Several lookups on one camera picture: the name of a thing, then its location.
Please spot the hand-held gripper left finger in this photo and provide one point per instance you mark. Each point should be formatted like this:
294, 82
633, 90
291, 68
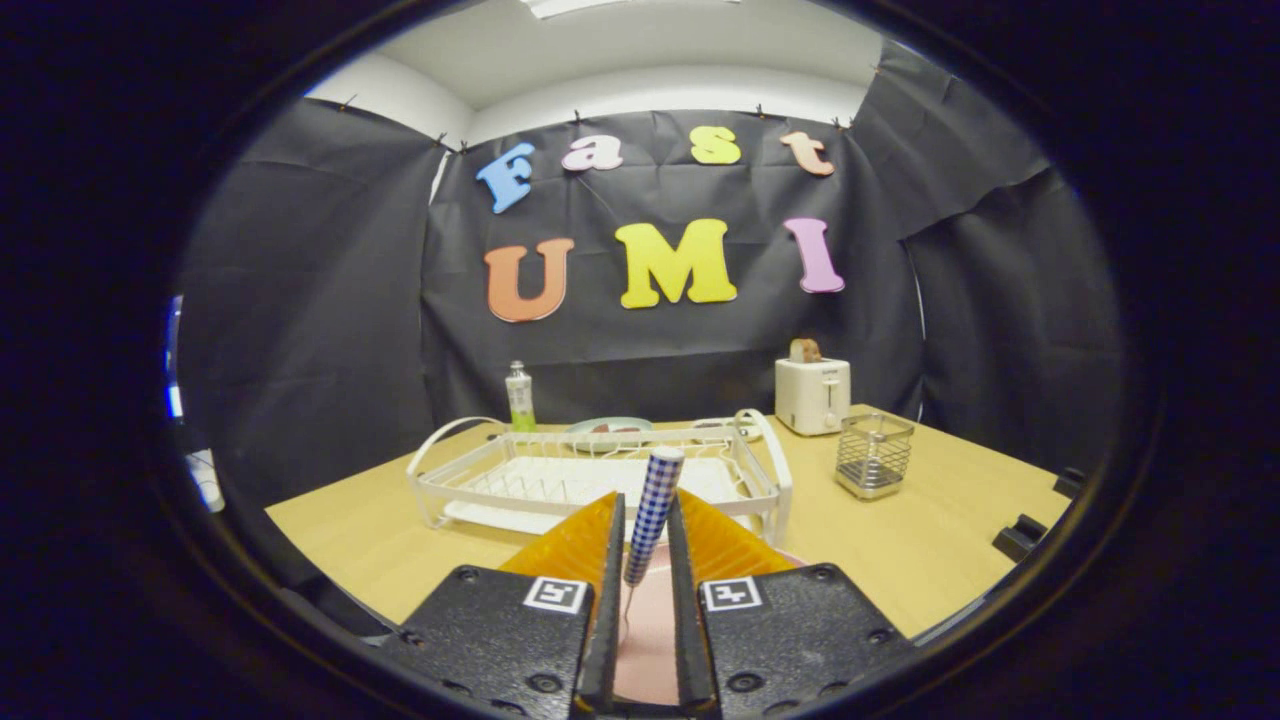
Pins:
605, 650

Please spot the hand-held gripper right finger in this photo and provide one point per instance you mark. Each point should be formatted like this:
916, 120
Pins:
690, 650

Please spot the pink plate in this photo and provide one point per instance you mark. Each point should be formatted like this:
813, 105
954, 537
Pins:
650, 650

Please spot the white dish rack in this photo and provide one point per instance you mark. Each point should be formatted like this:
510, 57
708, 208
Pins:
560, 478

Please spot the white divided condiment dish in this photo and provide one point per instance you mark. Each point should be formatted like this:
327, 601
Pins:
715, 425

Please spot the teal plate with food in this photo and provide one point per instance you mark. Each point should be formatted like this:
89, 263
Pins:
610, 423

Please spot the white green tube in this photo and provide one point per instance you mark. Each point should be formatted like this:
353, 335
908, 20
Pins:
520, 400

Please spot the white toaster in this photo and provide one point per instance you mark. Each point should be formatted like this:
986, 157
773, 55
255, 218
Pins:
810, 395

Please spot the brown bread slice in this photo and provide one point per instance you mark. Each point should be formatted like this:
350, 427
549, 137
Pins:
805, 350

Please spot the black table clamp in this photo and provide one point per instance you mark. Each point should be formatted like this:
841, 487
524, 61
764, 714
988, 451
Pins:
1070, 483
1018, 540

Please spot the white object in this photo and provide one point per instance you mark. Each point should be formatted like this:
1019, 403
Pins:
205, 480

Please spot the black backdrop cloth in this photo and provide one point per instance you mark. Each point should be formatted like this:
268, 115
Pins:
320, 300

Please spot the ceiling light panel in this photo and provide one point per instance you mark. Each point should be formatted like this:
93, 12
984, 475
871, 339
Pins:
600, 6

